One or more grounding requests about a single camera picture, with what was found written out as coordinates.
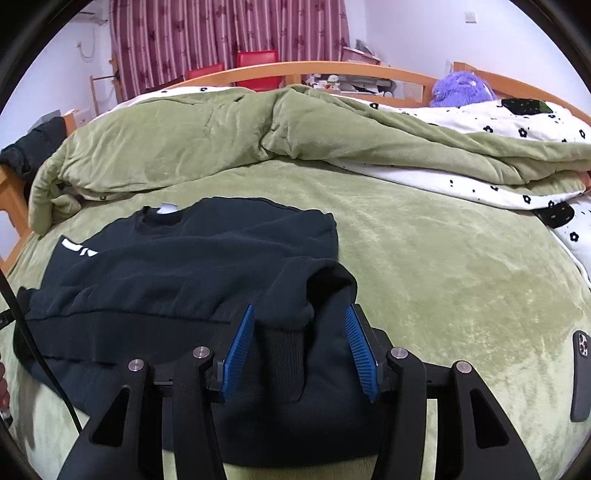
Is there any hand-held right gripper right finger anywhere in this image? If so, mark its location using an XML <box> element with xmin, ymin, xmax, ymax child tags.
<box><xmin>344</xmin><ymin>304</ymin><xmax>541</xmax><ymax>480</ymax></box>

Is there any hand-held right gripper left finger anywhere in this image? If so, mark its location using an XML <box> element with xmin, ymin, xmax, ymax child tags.
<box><xmin>58</xmin><ymin>304</ymin><xmax>256</xmax><ymax>480</ymax></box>

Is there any black sweatshirt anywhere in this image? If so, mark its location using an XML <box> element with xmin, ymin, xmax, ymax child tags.
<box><xmin>14</xmin><ymin>198</ymin><xmax>398</xmax><ymax>469</ymax></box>

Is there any person's left hand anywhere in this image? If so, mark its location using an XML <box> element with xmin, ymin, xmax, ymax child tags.
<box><xmin>0</xmin><ymin>362</ymin><xmax>11</xmax><ymax>414</ymax></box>

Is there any dark smartphone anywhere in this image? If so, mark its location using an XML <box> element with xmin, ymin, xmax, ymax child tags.
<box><xmin>570</xmin><ymin>330</ymin><xmax>591</xmax><ymax>423</ymax></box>

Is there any green quilt with floral lining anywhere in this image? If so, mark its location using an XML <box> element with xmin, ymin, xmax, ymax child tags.
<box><xmin>28</xmin><ymin>85</ymin><xmax>591</xmax><ymax>236</ymax></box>

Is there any white floral pillow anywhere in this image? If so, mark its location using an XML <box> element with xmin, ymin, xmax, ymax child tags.
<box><xmin>531</xmin><ymin>203</ymin><xmax>591</xmax><ymax>289</ymax></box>

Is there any purple plush toy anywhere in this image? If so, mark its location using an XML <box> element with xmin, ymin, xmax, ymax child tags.
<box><xmin>429</xmin><ymin>70</ymin><xmax>497</xmax><ymax>108</ymax></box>

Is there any pile of desk clutter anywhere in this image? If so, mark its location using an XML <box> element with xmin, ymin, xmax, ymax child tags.
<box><xmin>302</xmin><ymin>39</ymin><xmax>439</xmax><ymax>100</ymax></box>

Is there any black jacket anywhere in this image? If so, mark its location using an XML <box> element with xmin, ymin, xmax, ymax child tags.
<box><xmin>0</xmin><ymin>117</ymin><xmax>68</xmax><ymax>178</ymax></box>

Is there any wooden rack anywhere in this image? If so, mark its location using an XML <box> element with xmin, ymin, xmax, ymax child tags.
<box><xmin>90</xmin><ymin>58</ymin><xmax>125</xmax><ymax>114</ymax></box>

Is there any maroon floral curtain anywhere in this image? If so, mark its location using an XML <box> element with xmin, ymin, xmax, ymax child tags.
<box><xmin>110</xmin><ymin>0</ymin><xmax>350</xmax><ymax>104</ymax></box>

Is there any black braided cable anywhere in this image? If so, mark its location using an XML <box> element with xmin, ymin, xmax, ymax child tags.
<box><xmin>0</xmin><ymin>268</ymin><xmax>85</xmax><ymax>435</ymax></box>

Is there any wooden bed frame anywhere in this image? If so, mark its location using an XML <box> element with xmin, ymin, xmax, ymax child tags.
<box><xmin>0</xmin><ymin>60</ymin><xmax>591</xmax><ymax>273</ymax></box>

